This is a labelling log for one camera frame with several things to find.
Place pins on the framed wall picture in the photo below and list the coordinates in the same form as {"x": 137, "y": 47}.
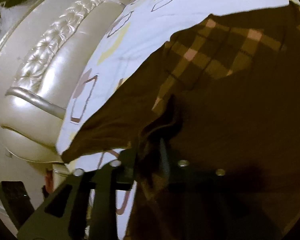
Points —
{"x": 12, "y": 17}

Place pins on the brown plaid garment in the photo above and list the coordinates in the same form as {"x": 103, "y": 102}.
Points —
{"x": 215, "y": 105}

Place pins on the black box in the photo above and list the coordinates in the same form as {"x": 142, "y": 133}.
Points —
{"x": 12, "y": 200}

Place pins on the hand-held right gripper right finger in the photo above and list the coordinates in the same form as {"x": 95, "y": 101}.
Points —
{"x": 165, "y": 160}

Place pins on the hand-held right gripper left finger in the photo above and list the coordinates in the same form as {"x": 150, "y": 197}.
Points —
{"x": 110, "y": 180}

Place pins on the cream bed frame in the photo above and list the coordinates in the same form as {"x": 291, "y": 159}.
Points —
{"x": 61, "y": 173}

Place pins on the patterned white bed sheet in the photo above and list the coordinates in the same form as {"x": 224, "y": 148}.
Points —
{"x": 140, "y": 30}

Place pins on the cream tufted headboard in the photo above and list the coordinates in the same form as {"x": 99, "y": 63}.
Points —
{"x": 72, "y": 80}

